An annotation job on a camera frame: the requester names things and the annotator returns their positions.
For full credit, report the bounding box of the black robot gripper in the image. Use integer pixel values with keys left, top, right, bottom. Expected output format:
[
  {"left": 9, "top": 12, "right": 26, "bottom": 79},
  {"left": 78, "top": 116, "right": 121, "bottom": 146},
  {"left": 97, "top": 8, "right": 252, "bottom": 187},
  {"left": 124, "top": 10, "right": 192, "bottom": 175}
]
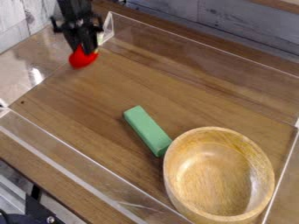
[{"left": 50, "top": 0, "right": 104, "bottom": 55}]

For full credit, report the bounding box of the red plush tomato toy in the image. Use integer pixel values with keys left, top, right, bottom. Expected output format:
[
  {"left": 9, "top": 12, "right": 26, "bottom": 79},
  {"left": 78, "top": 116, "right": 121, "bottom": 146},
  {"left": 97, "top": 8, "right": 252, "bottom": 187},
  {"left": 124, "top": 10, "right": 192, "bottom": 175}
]
[{"left": 69, "top": 45, "right": 98, "bottom": 69}]

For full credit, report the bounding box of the green rectangular block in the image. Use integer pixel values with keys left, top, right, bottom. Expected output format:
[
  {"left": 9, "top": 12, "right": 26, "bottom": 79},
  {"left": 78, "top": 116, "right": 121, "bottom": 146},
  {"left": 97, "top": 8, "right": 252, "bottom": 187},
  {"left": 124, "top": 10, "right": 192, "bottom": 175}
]
[{"left": 124, "top": 106, "right": 172, "bottom": 158}]

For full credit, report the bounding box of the wooden bowl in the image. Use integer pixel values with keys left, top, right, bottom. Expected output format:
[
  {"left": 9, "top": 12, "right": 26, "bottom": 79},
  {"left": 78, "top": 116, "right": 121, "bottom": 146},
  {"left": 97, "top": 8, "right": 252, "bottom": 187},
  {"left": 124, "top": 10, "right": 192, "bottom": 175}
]
[{"left": 163, "top": 127, "right": 275, "bottom": 224}]

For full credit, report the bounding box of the black table clamp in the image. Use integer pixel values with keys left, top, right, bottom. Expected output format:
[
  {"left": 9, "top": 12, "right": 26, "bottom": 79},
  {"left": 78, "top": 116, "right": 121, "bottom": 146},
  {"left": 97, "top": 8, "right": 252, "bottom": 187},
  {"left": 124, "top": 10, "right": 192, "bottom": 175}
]
[{"left": 24, "top": 185, "right": 65, "bottom": 224}]

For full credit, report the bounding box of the clear acrylic corner bracket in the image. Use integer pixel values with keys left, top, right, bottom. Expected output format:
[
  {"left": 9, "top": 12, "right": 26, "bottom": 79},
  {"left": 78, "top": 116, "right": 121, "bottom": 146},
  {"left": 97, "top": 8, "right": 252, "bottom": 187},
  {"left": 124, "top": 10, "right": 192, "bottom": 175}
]
[{"left": 96, "top": 12, "right": 115, "bottom": 46}]

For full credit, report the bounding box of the clear acrylic left wall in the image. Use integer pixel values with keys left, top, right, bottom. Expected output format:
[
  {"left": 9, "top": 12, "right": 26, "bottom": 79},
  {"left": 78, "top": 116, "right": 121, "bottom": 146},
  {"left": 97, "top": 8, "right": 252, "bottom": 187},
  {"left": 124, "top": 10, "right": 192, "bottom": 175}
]
[{"left": 0, "top": 24, "right": 70, "bottom": 108}]

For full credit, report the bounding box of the clear acrylic wall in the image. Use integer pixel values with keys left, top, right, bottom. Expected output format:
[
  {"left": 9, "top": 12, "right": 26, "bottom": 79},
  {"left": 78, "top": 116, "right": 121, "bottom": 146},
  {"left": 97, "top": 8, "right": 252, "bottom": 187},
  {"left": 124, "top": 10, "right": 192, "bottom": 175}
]
[
  {"left": 104, "top": 12, "right": 299, "bottom": 124},
  {"left": 0, "top": 108, "right": 192, "bottom": 224},
  {"left": 0, "top": 24, "right": 70, "bottom": 108},
  {"left": 260, "top": 116, "right": 299, "bottom": 224}
]

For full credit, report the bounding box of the clear acrylic back wall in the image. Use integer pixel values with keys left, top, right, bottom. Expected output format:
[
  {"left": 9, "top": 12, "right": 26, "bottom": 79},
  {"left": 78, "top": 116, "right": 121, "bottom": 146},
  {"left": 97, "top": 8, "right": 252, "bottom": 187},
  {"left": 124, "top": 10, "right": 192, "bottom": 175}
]
[{"left": 104, "top": 12, "right": 299, "bottom": 124}]

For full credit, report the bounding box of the clear acrylic front wall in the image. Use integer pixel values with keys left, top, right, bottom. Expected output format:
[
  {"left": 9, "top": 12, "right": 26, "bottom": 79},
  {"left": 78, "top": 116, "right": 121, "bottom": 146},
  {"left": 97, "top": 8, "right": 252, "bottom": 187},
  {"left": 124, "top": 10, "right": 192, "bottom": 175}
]
[{"left": 0, "top": 108, "right": 192, "bottom": 224}]

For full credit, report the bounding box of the black cable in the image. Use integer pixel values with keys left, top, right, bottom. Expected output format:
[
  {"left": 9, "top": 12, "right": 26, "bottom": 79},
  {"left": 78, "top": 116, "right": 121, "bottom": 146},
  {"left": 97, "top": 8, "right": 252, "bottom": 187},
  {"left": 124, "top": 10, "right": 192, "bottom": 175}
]
[{"left": 0, "top": 209, "right": 9, "bottom": 224}]

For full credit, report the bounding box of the clear acrylic right wall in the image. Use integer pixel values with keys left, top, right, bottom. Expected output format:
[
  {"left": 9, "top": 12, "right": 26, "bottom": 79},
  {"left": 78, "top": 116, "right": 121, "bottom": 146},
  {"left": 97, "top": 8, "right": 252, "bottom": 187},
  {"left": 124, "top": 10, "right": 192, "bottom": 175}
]
[{"left": 260, "top": 116, "right": 299, "bottom": 224}]

